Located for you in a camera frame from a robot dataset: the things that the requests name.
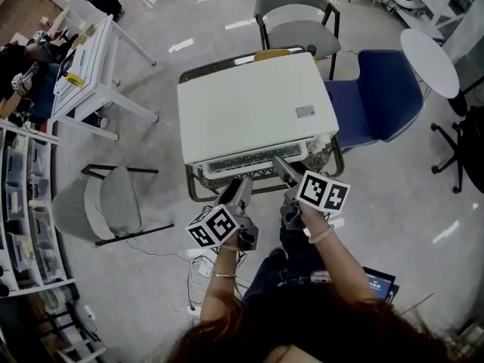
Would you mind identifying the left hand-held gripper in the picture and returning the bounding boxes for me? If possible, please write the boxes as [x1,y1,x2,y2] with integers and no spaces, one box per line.
[185,175,260,252]

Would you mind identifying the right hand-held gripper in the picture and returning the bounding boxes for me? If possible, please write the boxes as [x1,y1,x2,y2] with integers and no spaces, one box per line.
[271,155,352,231]

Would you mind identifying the white glass oven door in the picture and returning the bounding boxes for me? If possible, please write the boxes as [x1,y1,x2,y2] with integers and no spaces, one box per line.
[197,138,309,177]

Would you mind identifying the white oven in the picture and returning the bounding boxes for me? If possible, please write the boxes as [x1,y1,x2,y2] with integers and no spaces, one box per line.
[176,51,340,177]

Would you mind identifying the person's right forearm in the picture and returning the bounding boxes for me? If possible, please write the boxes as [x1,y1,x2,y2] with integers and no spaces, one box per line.
[308,227,379,306]

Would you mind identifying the person's left forearm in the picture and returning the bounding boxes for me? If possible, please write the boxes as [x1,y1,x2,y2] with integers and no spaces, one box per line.
[199,240,243,323]

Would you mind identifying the person's right hand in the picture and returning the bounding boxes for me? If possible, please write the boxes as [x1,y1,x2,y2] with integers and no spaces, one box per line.
[301,204,330,237]

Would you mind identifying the pink bangle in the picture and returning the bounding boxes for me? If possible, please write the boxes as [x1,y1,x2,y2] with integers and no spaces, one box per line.
[307,223,337,245]

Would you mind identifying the person's legs in dark trousers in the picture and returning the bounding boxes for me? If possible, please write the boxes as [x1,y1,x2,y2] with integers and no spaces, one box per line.
[241,217,334,306]

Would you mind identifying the white power adapter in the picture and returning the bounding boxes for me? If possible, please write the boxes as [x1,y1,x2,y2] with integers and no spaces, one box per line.
[194,259,213,278]

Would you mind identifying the yellow flat board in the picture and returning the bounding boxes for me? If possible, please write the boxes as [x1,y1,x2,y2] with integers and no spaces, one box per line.
[253,49,293,63]

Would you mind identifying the grey padded chair black legs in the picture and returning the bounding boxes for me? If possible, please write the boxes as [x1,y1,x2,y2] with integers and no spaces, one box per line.
[253,0,342,82]
[51,163,175,248]

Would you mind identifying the blue chair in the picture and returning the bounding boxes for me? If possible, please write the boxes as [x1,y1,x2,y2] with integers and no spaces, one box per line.
[323,49,424,153]

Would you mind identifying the dark tablet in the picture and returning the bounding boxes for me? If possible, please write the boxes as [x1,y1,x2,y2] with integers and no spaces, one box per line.
[361,265,397,303]

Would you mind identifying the thin brown stick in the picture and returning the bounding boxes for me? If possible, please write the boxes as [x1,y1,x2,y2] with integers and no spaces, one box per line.
[400,292,435,315]

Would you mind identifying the white round side table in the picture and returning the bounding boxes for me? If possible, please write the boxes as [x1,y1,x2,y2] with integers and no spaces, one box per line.
[399,28,461,101]

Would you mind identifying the white square table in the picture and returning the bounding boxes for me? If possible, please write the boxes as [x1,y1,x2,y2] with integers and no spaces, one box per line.
[49,13,160,142]

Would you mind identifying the black office chair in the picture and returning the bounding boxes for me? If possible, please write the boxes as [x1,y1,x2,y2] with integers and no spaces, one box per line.
[430,106,484,195]

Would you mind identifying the white storage shelf unit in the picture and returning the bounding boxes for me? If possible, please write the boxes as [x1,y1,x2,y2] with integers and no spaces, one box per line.
[0,119,76,298]

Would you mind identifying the white floor cable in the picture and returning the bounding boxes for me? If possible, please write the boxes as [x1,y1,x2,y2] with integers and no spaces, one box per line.
[124,236,197,264]

